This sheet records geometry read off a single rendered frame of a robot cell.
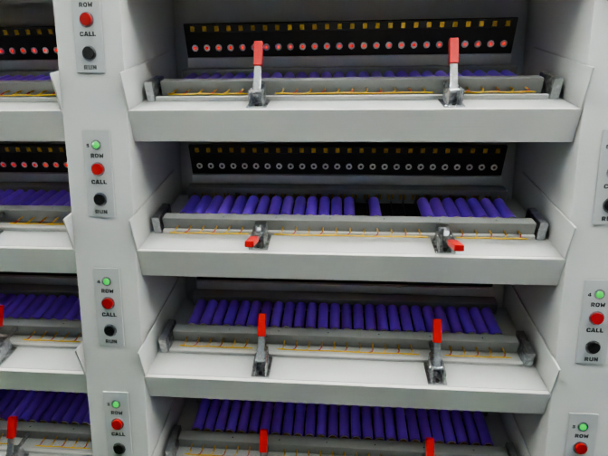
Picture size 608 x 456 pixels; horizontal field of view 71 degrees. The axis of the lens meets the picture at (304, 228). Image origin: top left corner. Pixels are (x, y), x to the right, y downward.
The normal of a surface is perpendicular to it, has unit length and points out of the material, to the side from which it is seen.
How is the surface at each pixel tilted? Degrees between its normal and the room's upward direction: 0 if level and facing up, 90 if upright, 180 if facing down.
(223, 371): 20
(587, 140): 90
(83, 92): 90
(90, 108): 90
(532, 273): 110
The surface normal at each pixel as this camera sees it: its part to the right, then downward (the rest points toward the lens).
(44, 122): -0.07, 0.50
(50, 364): -0.02, -0.87
